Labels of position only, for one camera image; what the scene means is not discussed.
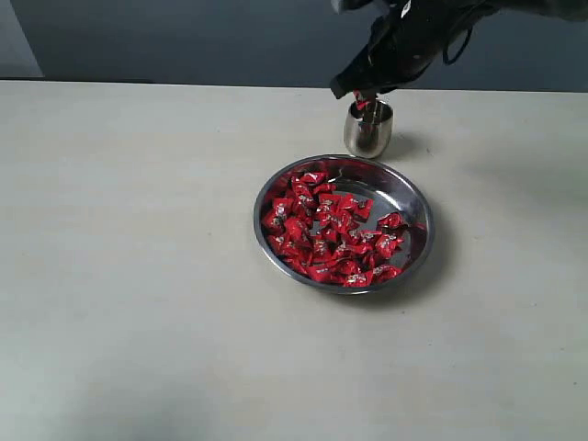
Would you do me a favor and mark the small steel cup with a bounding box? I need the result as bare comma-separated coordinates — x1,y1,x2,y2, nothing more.
344,99,393,159

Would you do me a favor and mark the red candy left edge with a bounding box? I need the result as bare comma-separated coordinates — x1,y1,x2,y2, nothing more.
262,198,294,234

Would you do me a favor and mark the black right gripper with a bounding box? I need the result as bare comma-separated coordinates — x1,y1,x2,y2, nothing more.
329,1,487,99

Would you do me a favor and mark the black camera cable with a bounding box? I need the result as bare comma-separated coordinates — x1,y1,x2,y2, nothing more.
441,13,475,66

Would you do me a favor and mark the round steel plate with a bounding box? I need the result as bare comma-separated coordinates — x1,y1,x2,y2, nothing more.
253,154,435,295

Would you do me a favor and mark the red candy front bottom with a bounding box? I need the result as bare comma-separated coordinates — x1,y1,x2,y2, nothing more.
343,270,374,288

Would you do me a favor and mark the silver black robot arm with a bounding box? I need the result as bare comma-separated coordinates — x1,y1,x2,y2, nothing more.
330,0,587,100

